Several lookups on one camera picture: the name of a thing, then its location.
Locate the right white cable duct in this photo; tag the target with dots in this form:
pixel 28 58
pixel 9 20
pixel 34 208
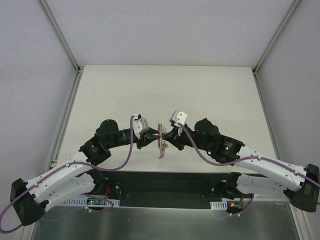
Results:
pixel 219 205

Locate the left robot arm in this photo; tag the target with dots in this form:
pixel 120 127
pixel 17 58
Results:
pixel 79 174

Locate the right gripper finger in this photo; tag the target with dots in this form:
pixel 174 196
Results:
pixel 173 142
pixel 170 134

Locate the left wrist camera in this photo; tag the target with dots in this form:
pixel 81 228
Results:
pixel 139 125

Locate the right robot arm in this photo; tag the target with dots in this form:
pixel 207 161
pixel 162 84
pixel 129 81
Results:
pixel 299 184

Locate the left white cable duct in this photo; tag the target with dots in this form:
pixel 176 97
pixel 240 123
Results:
pixel 82 201

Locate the aluminium frame post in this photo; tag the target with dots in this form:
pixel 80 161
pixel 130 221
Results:
pixel 59 34
pixel 276 35

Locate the left aluminium frame post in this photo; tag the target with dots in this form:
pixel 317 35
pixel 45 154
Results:
pixel 59 34

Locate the right aluminium frame post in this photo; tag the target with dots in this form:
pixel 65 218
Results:
pixel 276 35

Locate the red handled key organizer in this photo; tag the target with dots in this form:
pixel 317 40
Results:
pixel 162 145

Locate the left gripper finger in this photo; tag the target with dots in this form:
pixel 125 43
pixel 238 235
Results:
pixel 148 140
pixel 151 132

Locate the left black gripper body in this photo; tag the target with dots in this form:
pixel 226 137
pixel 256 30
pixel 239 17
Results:
pixel 141 139

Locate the white cable duct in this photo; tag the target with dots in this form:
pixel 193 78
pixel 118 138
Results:
pixel 219 205
pixel 82 201

